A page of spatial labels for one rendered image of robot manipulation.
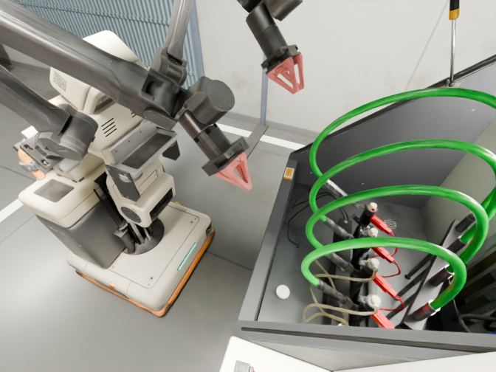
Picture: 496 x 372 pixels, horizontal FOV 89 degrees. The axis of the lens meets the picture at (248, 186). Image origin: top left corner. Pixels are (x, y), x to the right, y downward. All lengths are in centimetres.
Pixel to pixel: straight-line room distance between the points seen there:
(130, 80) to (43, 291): 181
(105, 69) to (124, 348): 152
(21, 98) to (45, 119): 5
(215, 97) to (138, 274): 127
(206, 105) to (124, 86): 13
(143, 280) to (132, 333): 35
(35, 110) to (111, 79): 26
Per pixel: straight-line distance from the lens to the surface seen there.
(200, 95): 45
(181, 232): 164
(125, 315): 183
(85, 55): 50
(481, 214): 50
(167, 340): 171
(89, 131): 76
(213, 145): 50
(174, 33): 102
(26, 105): 70
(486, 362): 40
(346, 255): 77
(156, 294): 151
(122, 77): 49
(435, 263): 70
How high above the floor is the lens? 162
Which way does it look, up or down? 47 degrees down
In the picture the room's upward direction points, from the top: straight up
